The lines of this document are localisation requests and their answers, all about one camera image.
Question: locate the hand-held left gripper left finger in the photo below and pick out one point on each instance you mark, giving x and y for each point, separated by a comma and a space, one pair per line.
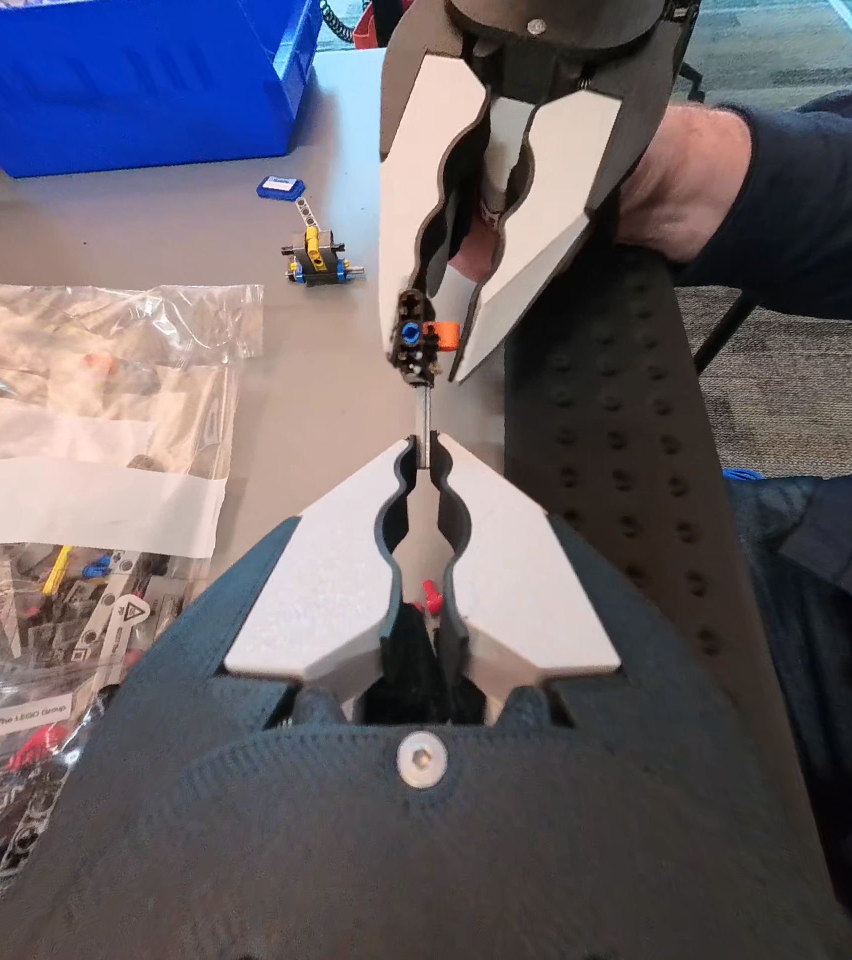
306, 600

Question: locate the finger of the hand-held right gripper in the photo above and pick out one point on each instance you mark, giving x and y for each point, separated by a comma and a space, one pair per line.
418, 135
561, 165

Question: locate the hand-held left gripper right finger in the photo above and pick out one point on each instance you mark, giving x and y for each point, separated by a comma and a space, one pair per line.
538, 600

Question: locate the light grey lego beam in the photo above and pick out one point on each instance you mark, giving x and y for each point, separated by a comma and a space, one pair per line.
308, 212

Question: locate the small blue lego tile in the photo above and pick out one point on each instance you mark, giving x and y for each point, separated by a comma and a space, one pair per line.
279, 186

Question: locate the yellow and black lego assembly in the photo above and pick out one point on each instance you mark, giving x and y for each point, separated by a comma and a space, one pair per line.
317, 259

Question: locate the black lego beam assembly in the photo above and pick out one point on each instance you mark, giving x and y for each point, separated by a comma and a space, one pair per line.
414, 330

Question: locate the grey lego axle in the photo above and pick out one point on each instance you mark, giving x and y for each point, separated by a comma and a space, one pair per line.
423, 424

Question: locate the person's right forearm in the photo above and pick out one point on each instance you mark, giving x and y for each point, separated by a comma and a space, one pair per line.
823, 187

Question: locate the red lego pin connector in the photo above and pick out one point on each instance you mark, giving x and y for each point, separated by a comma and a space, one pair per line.
432, 596

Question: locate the clear bags of LEGO parts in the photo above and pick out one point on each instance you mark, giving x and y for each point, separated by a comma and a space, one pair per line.
73, 495

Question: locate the person's right hand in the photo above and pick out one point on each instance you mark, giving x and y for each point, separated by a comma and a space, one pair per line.
695, 180

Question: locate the black chair leg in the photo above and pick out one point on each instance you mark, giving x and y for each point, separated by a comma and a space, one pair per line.
725, 330

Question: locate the blue plastic object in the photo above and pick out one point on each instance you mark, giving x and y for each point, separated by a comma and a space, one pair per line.
740, 474

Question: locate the person's jeans leg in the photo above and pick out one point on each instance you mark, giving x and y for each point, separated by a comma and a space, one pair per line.
830, 600

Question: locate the blue plastic bin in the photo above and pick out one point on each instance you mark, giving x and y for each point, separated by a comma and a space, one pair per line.
118, 82

